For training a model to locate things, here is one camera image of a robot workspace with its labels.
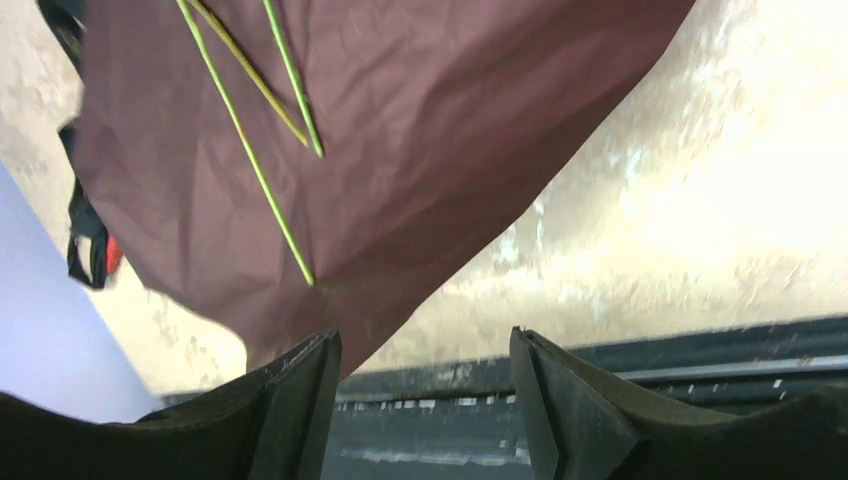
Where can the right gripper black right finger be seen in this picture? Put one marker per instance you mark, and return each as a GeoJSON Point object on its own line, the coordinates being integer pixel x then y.
{"type": "Point", "coordinates": [582, 422]}

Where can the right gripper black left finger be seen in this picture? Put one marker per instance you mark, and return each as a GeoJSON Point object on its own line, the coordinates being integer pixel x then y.
{"type": "Point", "coordinates": [272, 423]}

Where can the dark red wrapping paper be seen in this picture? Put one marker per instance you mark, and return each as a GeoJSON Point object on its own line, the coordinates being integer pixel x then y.
{"type": "Point", "coordinates": [441, 122]}

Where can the peach fake rose stem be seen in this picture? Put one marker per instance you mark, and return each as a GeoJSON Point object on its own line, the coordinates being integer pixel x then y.
{"type": "Point", "coordinates": [187, 13]}

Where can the pink fake rose stem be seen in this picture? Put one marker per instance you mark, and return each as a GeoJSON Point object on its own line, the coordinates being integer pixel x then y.
{"type": "Point", "coordinates": [299, 90]}

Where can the yellow fake flower stem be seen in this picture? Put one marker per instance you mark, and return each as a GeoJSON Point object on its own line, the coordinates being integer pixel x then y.
{"type": "Point", "coordinates": [222, 33]}

